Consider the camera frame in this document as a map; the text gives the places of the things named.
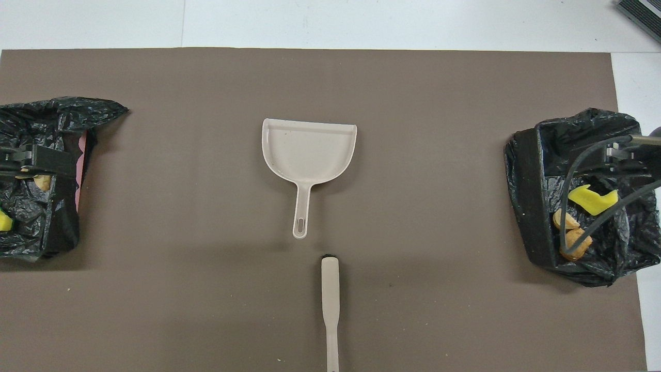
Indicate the pink bin with black bag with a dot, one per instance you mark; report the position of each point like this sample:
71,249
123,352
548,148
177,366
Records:
36,227

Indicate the orange croissant piece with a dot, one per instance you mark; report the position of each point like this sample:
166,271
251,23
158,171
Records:
564,220

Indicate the notched yellow sponge piece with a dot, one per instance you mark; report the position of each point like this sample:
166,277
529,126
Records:
594,201

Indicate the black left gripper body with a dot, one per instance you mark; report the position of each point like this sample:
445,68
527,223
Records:
15,159

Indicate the brown table mat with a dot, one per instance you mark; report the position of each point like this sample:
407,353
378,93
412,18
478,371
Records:
206,310

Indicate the brown fried nugget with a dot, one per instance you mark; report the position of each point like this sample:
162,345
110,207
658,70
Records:
577,244

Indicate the beige hand brush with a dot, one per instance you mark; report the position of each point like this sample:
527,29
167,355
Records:
330,289

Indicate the beige plastic dustpan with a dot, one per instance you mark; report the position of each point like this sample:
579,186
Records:
310,150

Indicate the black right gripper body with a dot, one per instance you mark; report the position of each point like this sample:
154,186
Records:
643,160

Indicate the yellow and green sponge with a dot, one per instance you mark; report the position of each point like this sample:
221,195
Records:
4,222

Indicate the dark grey ribbed device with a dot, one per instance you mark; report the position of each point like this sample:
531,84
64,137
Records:
640,10

